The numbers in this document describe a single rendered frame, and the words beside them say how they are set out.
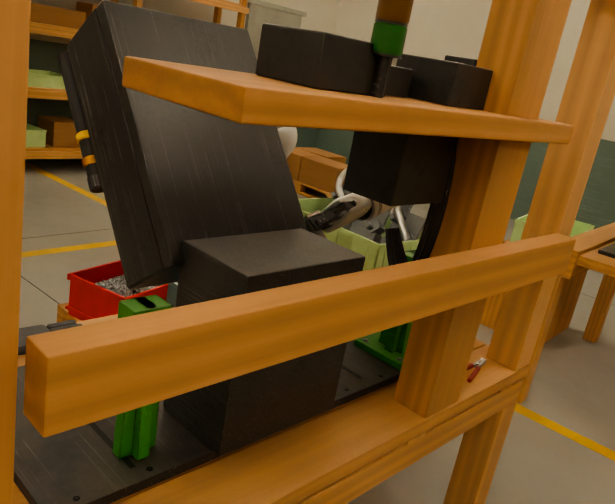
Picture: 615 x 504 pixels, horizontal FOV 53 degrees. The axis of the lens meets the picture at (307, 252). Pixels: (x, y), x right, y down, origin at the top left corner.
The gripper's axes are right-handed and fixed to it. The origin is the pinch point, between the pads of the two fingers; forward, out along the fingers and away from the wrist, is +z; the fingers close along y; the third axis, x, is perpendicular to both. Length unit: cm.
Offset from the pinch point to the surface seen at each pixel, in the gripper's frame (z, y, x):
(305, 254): 19.7, 17.1, 7.4
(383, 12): 15, 55, -13
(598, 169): -652, -271, 29
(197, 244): 35.7, 13.1, -3.1
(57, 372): 73, 44, 11
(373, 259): -72, -67, 8
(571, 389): -217, -138, 127
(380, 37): 15, 53, -11
